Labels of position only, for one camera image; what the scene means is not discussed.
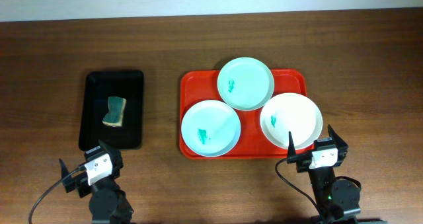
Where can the light blue plate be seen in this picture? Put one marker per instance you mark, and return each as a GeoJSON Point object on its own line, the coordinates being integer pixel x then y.
{"type": "Point", "coordinates": [211, 128]}

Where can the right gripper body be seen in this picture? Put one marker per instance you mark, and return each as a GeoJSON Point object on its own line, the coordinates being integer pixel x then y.
{"type": "Point", "coordinates": [303, 162]}

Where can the red plastic tray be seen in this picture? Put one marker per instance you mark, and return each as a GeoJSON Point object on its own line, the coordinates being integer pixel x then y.
{"type": "Point", "coordinates": [196, 86]}

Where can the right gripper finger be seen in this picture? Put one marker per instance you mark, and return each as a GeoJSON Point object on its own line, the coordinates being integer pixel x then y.
{"type": "Point", "coordinates": [291, 147]}
{"type": "Point", "coordinates": [335, 137]}

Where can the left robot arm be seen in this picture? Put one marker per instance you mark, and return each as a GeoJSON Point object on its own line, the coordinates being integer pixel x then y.
{"type": "Point", "coordinates": [109, 204]}

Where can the green yellow sponge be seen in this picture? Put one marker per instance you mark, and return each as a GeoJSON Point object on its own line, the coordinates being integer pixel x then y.
{"type": "Point", "coordinates": [115, 114]}

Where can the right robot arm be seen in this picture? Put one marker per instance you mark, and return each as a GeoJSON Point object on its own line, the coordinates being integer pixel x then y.
{"type": "Point", "coordinates": [336, 197]}

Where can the black plastic tray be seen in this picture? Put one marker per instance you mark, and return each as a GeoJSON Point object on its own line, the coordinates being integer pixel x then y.
{"type": "Point", "coordinates": [99, 87]}

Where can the mint green plate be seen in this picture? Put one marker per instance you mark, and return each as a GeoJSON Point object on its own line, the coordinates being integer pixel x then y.
{"type": "Point", "coordinates": [245, 83]}

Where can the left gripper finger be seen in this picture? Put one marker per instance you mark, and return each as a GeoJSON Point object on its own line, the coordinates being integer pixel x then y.
{"type": "Point", "coordinates": [105, 146]}
{"type": "Point", "coordinates": [64, 171]}

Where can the white plate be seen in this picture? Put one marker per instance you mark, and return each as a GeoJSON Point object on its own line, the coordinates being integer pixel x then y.
{"type": "Point", "coordinates": [291, 115]}

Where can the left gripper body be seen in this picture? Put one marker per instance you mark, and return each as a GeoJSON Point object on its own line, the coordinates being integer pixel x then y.
{"type": "Point", "coordinates": [82, 186]}

